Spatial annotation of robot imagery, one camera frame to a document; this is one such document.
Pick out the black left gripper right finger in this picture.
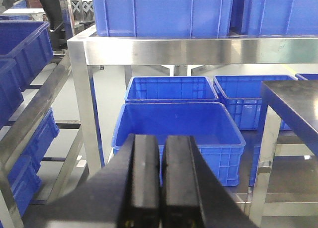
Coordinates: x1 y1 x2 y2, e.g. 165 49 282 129
161 136 256 228

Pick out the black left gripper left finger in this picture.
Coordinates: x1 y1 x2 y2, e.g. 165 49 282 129
47 133 161 228

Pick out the blue crate right lower shelf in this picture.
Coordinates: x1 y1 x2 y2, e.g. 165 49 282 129
213 75 296 130

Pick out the blue crate shelf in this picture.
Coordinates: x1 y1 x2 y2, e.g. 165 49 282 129
92 0 233 39
231 0 318 36
213 75 296 130

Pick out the blue crate top shelf left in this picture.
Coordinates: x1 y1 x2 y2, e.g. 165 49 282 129
92 0 233 39

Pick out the blue crate top shelf right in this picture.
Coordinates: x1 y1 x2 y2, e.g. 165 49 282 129
231 0 318 36

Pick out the near blue floor crate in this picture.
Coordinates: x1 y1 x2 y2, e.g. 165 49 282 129
111 102 246 187

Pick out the blue floor crate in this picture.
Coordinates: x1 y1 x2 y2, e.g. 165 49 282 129
124 76 219 103
111 102 246 187

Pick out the left rack lower blue crate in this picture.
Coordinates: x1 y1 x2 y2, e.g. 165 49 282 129
8 108 59 215

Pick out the rack blue crate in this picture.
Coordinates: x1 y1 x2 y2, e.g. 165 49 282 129
0 59 24 128
8 108 59 215
0 20 53 91

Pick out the far blue floor crate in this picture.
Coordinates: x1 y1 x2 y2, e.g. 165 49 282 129
124 76 219 103

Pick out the left steel flow rack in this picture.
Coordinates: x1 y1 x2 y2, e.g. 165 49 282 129
0 52 83 228

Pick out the dark steel work table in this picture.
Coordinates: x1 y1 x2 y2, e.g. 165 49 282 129
249 80 318 228

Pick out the left rack near blue crate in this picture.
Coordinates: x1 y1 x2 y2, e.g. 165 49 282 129
0 59 24 128

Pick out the left rack upper blue crate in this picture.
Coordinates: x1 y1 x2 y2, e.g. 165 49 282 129
0 20 53 91

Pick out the stainless steel shelf frame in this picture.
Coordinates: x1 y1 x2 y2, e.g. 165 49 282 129
67 26 318 175

